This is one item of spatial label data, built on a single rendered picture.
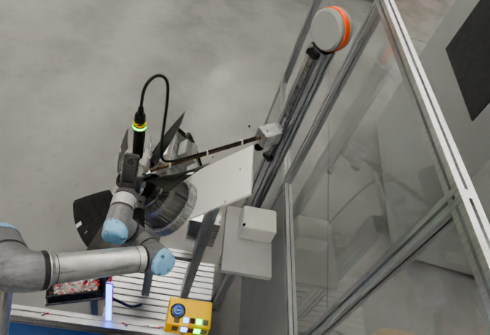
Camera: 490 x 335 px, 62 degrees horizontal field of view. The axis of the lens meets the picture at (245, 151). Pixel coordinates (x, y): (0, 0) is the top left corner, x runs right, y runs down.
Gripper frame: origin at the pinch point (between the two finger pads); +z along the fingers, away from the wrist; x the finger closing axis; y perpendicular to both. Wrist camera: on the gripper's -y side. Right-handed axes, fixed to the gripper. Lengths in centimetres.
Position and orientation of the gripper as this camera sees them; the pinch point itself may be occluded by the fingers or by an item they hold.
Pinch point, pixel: (139, 147)
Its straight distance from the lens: 149.2
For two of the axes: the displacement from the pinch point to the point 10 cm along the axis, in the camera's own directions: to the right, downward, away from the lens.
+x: 9.7, 2.0, 1.5
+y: -2.4, 6.5, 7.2
